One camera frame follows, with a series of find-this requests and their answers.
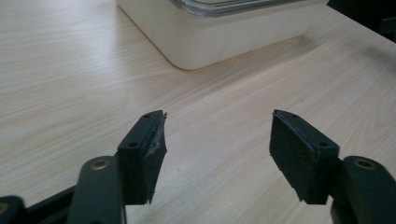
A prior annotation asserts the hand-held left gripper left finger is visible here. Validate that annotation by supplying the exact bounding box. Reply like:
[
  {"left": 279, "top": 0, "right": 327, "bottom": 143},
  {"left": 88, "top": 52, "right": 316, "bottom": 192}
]
[{"left": 116, "top": 109, "right": 168, "bottom": 206}]

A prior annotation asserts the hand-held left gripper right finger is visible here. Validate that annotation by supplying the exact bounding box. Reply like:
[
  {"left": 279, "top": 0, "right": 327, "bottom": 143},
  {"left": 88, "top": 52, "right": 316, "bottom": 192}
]
[{"left": 269, "top": 108, "right": 341, "bottom": 205}]

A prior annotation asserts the white plastic box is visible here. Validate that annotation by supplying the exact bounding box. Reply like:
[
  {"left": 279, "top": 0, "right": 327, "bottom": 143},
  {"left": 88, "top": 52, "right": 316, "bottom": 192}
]
[{"left": 115, "top": 0, "right": 330, "bottom": 71}]

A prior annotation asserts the dark object beyond table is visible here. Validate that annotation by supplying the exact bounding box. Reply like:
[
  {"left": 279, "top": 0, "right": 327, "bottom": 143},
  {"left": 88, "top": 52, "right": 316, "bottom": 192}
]
[{"left": 326, "top": 0, "right": 396, "bottom": 43}]

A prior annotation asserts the clear glass container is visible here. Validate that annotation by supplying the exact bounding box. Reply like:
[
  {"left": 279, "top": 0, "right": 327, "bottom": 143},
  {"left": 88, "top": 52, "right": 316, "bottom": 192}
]
[{"left": 169, "top": 0, "right": 307, "bottom": 19}]

